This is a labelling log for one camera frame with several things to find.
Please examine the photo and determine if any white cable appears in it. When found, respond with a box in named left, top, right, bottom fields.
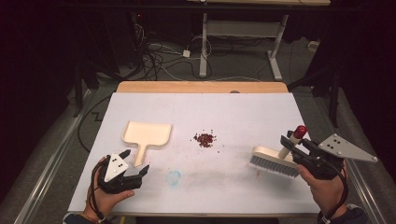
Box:
left=190, top=35, right=213, bottom=62

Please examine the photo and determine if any wooden table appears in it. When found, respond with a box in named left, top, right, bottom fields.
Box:
left=115, top=80, right=321, bottom=218

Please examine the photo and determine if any white table sheet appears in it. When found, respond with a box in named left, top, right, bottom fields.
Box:
left=67, top=91, right=321, bottom=216

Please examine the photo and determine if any left hand-held gripper black cable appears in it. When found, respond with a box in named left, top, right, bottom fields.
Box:
left=88, top=157, right=106, bottom=222

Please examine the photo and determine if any black cable under desk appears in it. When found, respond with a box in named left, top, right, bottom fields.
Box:
left=211, top=35, right=266, bottom=58

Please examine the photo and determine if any person's left hand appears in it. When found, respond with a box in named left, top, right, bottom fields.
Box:
left=84, top=157, right=135, bottom=217

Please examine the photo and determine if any person's right hand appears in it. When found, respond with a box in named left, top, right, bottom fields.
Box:
left=295, top=160, right=348, bottom=219

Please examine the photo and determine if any black floor cable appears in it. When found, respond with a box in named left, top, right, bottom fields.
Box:
left=77, top=93, right=112, bottom=154

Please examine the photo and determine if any hand-held gripper black cable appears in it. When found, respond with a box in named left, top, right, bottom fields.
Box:
left=88, top=157, right=106, bottom=222
left=321, top=160, right=350, bottom=224

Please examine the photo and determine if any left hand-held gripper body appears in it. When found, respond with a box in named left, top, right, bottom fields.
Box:
left=97, top=152, right=144, bottom=194

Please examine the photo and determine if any dark metal stand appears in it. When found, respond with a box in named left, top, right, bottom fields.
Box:
left=72, top=55, right=100, bottom=119
left=288, top=62, right=343, bottom=129

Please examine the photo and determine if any pile of red beans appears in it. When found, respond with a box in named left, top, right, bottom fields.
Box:
left=192, top=128, right=219, bottom=155

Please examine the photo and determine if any right hand-held gripper black cable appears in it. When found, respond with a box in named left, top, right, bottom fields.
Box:
left=321, top=160, right=350, bottom=224

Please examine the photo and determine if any white metal frame desk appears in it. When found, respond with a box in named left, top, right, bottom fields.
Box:
left=186, top=0, right=332, bottom=82

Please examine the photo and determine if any black computer tower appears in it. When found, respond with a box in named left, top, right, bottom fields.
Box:
left=123, top=12, right=146, bottom=69

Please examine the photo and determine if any cream dustpan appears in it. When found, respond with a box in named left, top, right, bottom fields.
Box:
left=120, top=120, right=173, bottom=168

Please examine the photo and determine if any cream brush with red-tipped handle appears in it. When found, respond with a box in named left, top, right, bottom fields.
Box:
left=248, top=124, right=308, bottom=179

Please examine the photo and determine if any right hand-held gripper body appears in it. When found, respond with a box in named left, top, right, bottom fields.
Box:
left=292, top=133, right=379, bottom=181

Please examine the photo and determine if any aluminium rail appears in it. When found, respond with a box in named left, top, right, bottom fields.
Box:
left=345, top=158, right=388, bottom=224
left=13, top=89, right=92, bottom=224

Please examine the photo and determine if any tangle of black cables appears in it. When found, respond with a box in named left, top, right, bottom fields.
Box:
left=133, top=21, right=213, bottom=82

